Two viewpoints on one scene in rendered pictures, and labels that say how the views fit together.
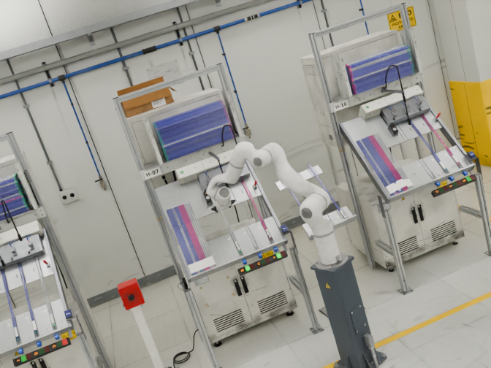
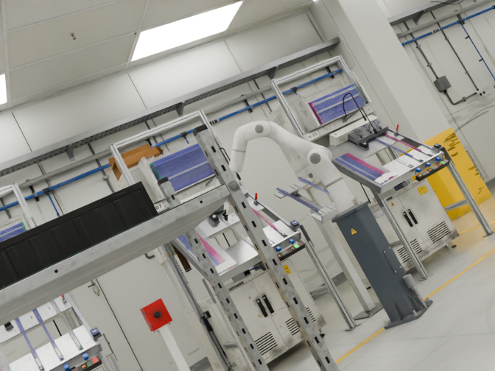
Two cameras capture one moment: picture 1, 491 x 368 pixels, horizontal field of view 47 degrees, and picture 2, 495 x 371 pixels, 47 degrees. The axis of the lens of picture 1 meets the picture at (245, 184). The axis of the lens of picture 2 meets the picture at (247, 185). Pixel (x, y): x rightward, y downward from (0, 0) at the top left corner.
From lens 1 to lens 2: 1.69 m
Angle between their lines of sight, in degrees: 26
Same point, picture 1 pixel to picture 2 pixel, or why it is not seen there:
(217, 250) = (236, 254)
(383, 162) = (364, 166)
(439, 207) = (427, 210)
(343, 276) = (365, 216)
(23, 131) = not seen: hidden behind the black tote
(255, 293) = (281, 312)
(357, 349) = (401, 289)
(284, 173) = (285, 135)
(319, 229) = (330, 175)
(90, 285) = not seen: outside the picture
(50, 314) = (74, 338)
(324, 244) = (339, 188)
